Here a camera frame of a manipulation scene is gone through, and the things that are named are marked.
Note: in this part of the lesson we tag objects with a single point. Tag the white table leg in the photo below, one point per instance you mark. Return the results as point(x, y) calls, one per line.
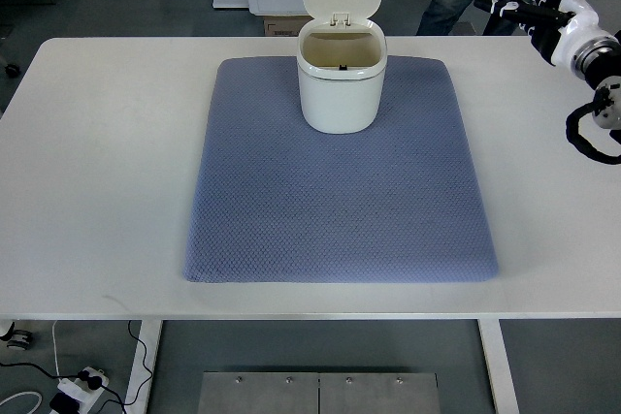
point(146, 334)
point(500, 378)

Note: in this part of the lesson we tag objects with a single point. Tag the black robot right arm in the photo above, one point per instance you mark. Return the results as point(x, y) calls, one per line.
point(598, 63)

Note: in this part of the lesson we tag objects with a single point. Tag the grey metal base plate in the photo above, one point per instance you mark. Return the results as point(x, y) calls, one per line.
point(319, 392)

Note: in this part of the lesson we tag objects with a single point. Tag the white table left leg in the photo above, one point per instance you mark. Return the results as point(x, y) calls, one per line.
point(146, 334)

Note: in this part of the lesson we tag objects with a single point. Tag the black caster wheel left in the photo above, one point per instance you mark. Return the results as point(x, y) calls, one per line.
point(12, 70)

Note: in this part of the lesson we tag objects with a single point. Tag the white power strip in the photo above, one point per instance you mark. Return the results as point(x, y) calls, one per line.
point(85, 388)

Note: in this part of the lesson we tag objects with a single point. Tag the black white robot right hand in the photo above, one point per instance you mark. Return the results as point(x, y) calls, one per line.
point(564, 32)

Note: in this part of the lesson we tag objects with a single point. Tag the blue textured mat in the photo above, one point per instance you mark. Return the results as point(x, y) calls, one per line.
point(277, 201)

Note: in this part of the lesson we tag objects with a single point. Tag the white table right leg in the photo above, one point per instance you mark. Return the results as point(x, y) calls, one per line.
point(500, 378)

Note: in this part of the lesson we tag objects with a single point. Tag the caster wheel bottom left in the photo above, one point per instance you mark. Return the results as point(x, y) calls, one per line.
point(14, 337)

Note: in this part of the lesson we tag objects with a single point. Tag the cardboard box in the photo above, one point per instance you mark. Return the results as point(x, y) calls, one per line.
point(284, 26)

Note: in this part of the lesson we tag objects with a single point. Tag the white trash bin open lid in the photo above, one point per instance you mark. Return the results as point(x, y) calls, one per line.
point(341, 63)

